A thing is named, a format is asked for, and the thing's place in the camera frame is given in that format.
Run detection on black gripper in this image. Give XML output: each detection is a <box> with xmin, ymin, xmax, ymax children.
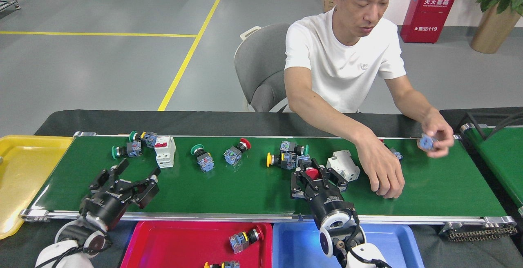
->
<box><xmin>291</xmin><ymin>159</ymin><xmax>357</xmax><ymax>231</ymax></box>
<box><xmin>80</xmin><ymin>159</ymin><xmax>161</xmax><ymax>231</ymax></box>

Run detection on white circuit breaker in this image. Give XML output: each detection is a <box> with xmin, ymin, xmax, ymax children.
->
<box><xmin>326</xmin><ymin>150</ymin><xmax>361</xmax><ymax>182</ymax></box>
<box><xmin>154</xmin><ymin>136</ymin><xmax>177</xmax><ymax>168</ymax></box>

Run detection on yellow push button switch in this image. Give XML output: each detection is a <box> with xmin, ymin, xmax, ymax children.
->
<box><xmin>266</xmin><ymin>152</ymin><xmax>299</xmax><ymax>170</ymax></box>

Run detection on green push button switch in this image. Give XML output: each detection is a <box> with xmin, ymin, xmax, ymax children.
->
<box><xmin>129</xmin><ymin>131</ymin><xmax>158</xmax><ymax>148</ymax></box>
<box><xmin>112</xmin><ymin>141</ymin><xmax>143</xmax><ymax>160</ymax></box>
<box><xmin>190</xmin><ymin>144</ymin><xmax>215</xmax><ymax>173</ymax></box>
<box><xmin>280</xmin><ymin>141</ymin><xmax>310</xmax><ymax>156</ymax></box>

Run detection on yellow black selector switch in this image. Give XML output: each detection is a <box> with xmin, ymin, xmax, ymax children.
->
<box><xmin>230</xmin><ymin>228</ymin><xmax>260</xmax><ymax>255</ymax></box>

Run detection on blue grey contact block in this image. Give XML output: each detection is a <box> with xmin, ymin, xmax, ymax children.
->
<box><xmin>420</xmin><ymin>134</ymin><xmax>438</xmax><ymax>151</ymax></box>

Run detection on long green conveyor belt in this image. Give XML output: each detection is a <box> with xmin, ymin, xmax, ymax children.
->
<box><xmin>20</xmin><ymin>131</ymin><xmax>517</xmax><ymax>226</ymax></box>

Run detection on yellow plastic tray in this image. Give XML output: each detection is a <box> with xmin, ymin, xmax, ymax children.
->
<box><xmin>0</xmin><ymin>135</ymin><xmax>74</xmax><ymax>240</ymax></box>

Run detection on short green conveyor belt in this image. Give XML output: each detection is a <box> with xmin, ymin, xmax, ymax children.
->
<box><xmin>460</xmin><ymin>123</ymin><xmax>523</xmax><ymax>217</ymax></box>

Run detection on person's right hand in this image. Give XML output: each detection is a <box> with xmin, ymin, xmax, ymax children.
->
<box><xmin>355</xmin><ymin>137</ymin><xmax>406</xmax><ymax>199</ymax></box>

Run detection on person's left hand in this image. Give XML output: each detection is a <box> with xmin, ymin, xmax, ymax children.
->
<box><xmin>420</xmin><ymin>109</ymin><xmax>455</xmax><ymax>158</ymax></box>

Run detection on blue plastic bin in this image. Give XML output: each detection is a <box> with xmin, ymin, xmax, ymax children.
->
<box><xmin>273</xmin><ymin>222</ymin><xmax>425</xmax><ymax>268</ymax></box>

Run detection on red plastic bin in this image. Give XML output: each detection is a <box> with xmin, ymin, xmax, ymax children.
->
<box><xmin>120</xmin><ymin>221</ymin><xmax>273</xmax><ymax>268</ymax></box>

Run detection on person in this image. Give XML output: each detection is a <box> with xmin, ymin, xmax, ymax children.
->
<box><xmin>284</xmin><ymin>0</ymin><xmax>455</xmax><ymax>199</ymax></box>

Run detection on grey chair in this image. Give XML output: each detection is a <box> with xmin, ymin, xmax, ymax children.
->
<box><xmin>234</xmin><ymin>23</ymin><xmax>291</xmax><ymax>113</ymax></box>

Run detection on red fire extinguisher box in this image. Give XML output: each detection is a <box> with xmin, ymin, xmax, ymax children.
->
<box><xmin>400</xmin><ymin>0</ymin><xmax>461</xmax><ymax>44</ymax></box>

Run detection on potted green plant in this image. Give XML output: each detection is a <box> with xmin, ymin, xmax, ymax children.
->
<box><xmin>468</xmin><ymin>0</ymin><xmax>523</xmax><ymax>54</ymax></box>

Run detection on conveyor drive chain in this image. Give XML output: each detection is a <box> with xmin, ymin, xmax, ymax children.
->
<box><xmin>447</xmin><ymin>225</ymin><xmax>517</xmax><ymax>242</ymax></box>

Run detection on black cable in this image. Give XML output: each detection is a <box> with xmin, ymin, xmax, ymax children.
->
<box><xmin>486</xmin><ymin>112</ymin><xmax>523</xmax><ymax>140</ymax></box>

